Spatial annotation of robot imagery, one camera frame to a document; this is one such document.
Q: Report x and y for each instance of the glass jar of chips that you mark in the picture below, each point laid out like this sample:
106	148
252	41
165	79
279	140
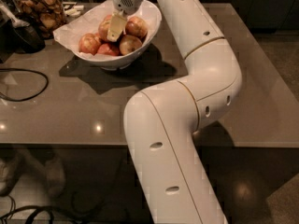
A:
47	14

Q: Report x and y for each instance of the white paper liner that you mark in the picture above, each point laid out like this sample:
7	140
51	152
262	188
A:
65	36

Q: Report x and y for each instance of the small white items behind bowl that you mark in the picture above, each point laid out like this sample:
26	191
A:
73	10

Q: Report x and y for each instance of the black round appliance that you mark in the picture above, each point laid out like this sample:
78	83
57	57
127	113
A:
25	33

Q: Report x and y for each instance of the front low red apple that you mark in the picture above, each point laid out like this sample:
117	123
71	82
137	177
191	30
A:
109	49

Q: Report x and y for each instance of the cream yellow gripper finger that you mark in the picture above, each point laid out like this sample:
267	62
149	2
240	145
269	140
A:
117	25

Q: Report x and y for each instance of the white ceramic bowl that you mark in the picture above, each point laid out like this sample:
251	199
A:
146	16

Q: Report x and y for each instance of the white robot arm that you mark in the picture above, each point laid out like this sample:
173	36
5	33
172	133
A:
159	121

